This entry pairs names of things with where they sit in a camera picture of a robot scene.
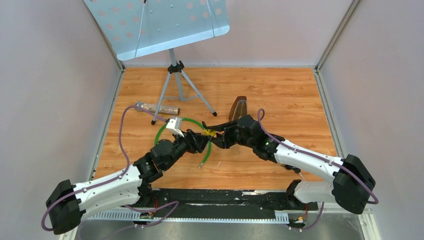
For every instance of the glittery silver microphone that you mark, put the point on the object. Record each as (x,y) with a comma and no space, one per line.
(163,109)

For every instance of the yellow padlock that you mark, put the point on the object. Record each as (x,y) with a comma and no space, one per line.
(210,132)

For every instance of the green cable lock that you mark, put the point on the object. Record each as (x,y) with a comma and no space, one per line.
(184,119)

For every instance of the brown wooden metronome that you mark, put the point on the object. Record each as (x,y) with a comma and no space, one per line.
(238,109)

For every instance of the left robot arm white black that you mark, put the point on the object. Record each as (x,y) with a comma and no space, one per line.
(71,203)

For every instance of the light blue music stand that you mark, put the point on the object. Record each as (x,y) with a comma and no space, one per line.
(137,28)

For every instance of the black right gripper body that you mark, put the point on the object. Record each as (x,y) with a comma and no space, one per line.
(231,136)

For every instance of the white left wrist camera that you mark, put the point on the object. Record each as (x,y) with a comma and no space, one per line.
(174,126)

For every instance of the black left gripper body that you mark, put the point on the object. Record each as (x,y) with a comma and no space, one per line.
(191,146)

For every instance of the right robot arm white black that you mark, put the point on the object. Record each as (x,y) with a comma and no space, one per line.
(345,180)

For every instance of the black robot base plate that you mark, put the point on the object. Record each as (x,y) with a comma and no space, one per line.
(221,204)

